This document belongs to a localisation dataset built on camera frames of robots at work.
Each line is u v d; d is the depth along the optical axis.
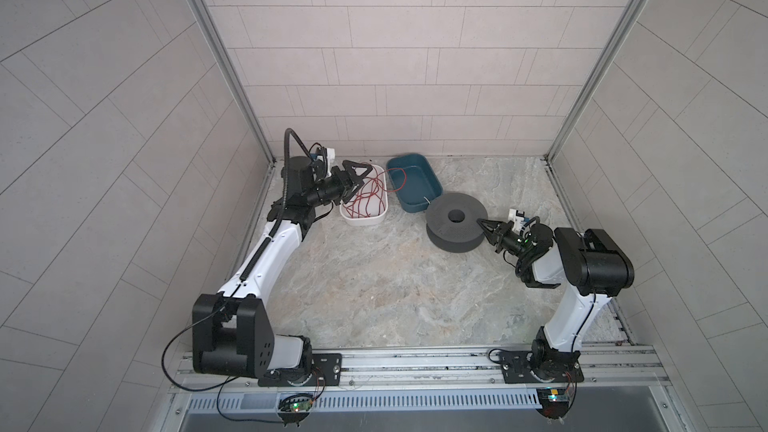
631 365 0.72
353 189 0.76
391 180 1.02
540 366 0.65
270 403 0.69
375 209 1.02
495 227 0.85
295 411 0.64
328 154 0.72
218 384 0.43
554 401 0.68
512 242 0.82
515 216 0.87
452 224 0.89
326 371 0.71
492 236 0.83
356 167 0.71
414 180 1.12
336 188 0.68
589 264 0.50
